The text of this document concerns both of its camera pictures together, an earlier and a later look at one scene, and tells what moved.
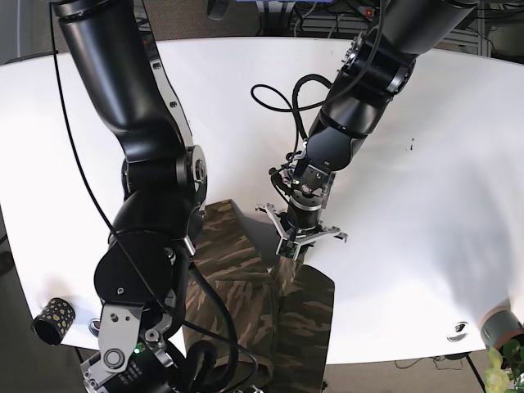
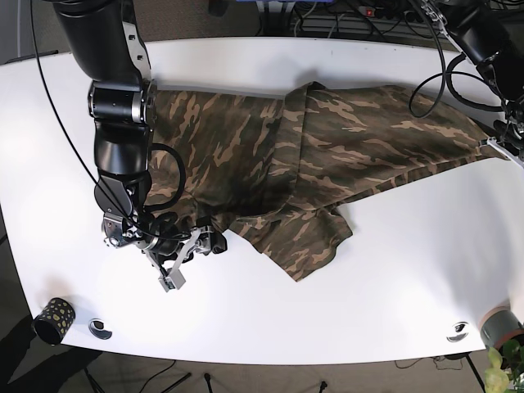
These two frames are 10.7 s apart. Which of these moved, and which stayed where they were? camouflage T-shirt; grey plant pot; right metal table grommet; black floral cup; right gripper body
Moved: camouflage T-shirt; right gripper body
Stayed: grey plant pot; right metal table grommet; black floral cup
